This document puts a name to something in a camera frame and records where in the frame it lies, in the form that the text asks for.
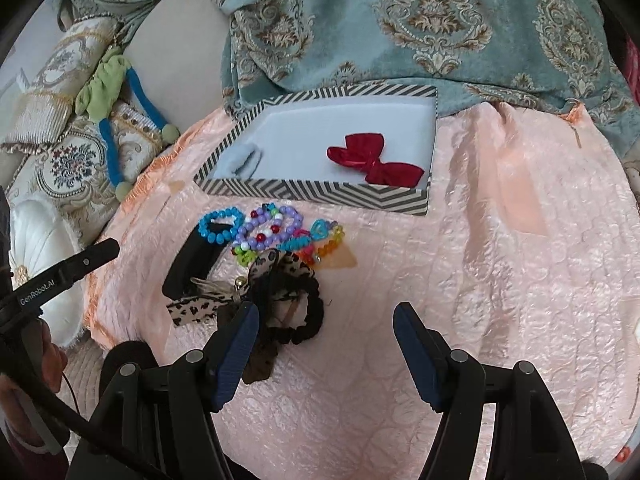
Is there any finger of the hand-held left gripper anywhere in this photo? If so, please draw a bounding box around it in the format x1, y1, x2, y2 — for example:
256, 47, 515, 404
62, 238, 121, 287

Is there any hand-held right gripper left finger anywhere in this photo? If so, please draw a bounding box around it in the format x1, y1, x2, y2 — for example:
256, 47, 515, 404
67, 301, 261, 480

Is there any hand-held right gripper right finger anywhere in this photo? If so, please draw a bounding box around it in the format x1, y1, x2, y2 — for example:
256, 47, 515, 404
392, 302, 586, 480

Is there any brown lace bow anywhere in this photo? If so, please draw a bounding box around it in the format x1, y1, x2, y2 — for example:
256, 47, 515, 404
215, 304, 282, 387

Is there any leopard print bow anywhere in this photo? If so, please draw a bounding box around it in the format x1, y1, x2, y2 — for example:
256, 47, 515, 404
167, 248, 319, 329

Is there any black scrunchie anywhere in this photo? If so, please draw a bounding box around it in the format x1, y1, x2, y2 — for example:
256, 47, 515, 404
250, 276, 326, 347

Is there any black hair clip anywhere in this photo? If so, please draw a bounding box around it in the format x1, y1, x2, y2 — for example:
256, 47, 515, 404
161, 225, 227, 301

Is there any blue bead bracelet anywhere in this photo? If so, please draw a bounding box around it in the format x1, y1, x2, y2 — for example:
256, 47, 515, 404
198, 207, 246, 241

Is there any orange and yellow bead bracelet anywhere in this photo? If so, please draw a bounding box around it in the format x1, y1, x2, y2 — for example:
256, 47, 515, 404
300, 222, 347, 267

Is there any purple bead bracelet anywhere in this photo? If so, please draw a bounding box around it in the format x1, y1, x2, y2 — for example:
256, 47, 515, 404
234, 203, 302, 252

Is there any black and white striped box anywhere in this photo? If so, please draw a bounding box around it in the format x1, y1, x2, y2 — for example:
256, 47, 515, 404
192, 85, 440, 217

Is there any person's left forearm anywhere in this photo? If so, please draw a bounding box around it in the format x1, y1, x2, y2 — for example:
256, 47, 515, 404
0, 422, 71, 480

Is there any person's left hand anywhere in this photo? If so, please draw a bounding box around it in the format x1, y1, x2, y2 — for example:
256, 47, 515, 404
0, 319, 69, 427

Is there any white round pillow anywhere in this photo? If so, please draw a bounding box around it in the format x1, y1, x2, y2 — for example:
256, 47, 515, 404
9, 199, 87, 347

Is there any pink quilted blanket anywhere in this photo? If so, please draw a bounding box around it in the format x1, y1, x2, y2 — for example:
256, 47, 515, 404
82, 99, 640, 467

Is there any floral embroidered cushion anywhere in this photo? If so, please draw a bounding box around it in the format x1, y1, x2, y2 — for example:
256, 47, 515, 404
4, 102, 168, 243

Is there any red satin bow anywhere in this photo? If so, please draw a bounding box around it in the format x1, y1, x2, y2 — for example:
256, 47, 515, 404
326, 132, 426, 186

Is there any embroidered bolster cushion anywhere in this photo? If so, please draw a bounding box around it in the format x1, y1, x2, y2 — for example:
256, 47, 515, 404
0, 16, 123, 157

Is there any beige sofa cushion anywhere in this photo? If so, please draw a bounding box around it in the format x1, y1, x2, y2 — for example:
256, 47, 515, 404
122, 0, 233, 128

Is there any teal damask blanket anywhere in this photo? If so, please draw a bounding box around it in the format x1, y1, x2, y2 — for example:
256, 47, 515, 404
65, 0, 640, 161

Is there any dark red cloth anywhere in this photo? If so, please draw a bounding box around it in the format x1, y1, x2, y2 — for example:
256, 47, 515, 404
619, 32, 640, 93

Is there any turquoise bead bracelet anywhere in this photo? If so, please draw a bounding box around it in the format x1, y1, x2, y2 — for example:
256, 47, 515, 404
279, 218, 332, 254

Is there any green and blue rope toy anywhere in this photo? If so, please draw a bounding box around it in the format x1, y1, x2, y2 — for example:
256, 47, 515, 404
74, 46, 182, 202

